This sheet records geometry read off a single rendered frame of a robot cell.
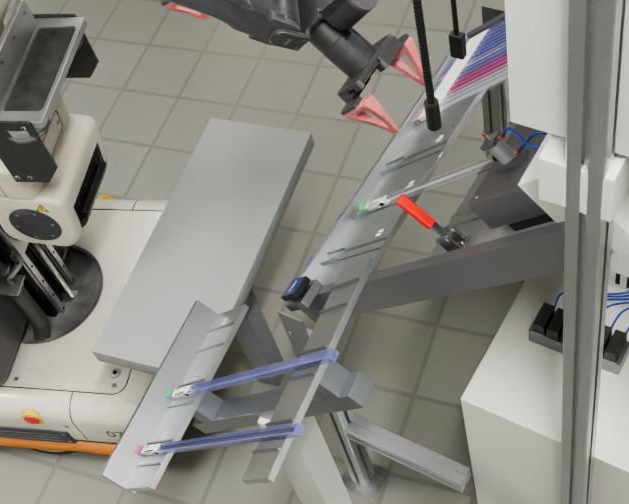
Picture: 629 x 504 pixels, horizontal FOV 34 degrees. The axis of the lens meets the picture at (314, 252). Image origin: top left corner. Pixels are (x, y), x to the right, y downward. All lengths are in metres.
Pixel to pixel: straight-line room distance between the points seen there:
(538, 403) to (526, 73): 0.85
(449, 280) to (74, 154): 0.89
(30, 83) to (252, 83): 1.43
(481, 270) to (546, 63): 0.44
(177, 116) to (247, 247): 1.20
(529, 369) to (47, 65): 0.98
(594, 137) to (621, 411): 0.83
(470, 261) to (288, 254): 1.42
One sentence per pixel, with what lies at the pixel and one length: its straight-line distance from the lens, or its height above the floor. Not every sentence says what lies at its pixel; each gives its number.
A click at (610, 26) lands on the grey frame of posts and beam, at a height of 1.58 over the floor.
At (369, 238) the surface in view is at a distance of 1.71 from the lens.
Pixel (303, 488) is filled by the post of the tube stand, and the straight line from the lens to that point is 1.77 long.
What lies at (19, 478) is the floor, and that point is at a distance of 2.66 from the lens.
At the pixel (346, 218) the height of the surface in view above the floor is 0.73.
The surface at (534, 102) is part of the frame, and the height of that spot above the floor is 1.43.
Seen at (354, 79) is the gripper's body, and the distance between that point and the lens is 1.48.
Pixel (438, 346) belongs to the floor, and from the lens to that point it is 2.51.
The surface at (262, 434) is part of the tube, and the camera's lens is 1.32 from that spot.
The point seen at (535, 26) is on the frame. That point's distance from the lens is 0.95.
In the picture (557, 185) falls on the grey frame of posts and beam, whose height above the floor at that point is 1.35.
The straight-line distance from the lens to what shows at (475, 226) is 1.42.
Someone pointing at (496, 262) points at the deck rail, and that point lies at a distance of 1.32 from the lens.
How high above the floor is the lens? 2.18
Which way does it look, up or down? 54 degrees down
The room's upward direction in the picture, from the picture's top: 19 degrees counter-clockwise
